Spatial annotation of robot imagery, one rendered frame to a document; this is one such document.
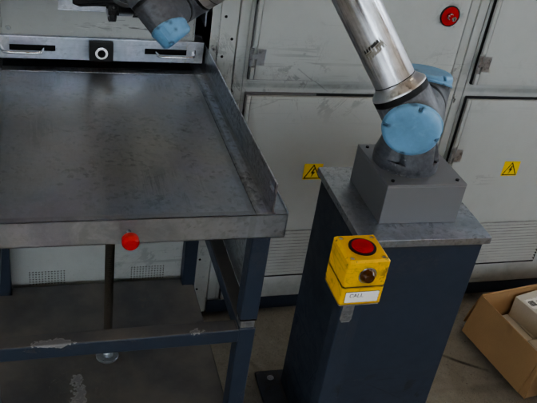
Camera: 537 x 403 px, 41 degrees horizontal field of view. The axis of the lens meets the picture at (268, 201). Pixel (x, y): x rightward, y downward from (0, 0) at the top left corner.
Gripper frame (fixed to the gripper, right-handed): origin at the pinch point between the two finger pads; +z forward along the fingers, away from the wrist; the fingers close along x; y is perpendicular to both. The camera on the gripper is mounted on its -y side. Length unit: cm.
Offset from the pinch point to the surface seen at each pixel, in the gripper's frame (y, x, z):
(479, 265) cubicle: 134, -76, 42
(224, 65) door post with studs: 31.4, -11.9, 7.9
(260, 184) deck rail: 26, -43, -42
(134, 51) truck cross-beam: 7.5, -8.6, 9.8
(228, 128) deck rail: 25.2, -30.1, -18.7
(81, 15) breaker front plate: -5.9, -0.5, 6.6
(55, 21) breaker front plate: -12.3, -2.2, 7.7
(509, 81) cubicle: 120, -14, 6
